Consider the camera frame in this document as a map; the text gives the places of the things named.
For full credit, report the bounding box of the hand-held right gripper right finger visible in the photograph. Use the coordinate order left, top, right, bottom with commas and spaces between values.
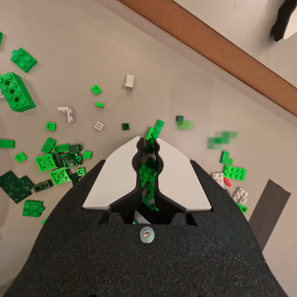
154, 138, 212, 212

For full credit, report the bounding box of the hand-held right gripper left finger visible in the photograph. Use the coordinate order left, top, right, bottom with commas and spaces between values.
82, 136, 144, 213

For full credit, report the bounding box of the pile of bricks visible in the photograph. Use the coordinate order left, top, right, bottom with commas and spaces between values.
0, 31, 249, 224

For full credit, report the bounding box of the grey desk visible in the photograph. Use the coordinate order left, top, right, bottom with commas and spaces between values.
0, 0, 297, 290

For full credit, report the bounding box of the wood-edged table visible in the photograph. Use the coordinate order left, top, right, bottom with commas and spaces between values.
118, 0, 297, 116

